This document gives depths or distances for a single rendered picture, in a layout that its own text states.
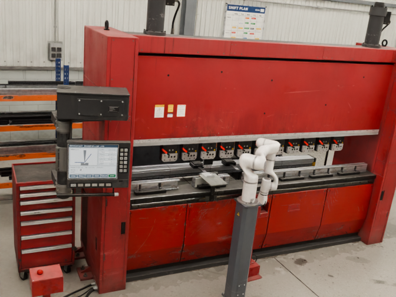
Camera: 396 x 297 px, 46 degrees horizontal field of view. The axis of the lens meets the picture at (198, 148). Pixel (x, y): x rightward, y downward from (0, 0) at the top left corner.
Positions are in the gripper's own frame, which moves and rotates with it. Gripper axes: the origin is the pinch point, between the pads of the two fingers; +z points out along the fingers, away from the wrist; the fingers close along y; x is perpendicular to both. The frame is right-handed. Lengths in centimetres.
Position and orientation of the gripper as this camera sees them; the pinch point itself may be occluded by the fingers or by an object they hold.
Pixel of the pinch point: (260, 207)
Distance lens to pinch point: 466.0
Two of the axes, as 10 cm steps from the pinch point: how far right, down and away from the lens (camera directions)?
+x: 8.7, -0.8, 5.0
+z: -1.4, 9.1, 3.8
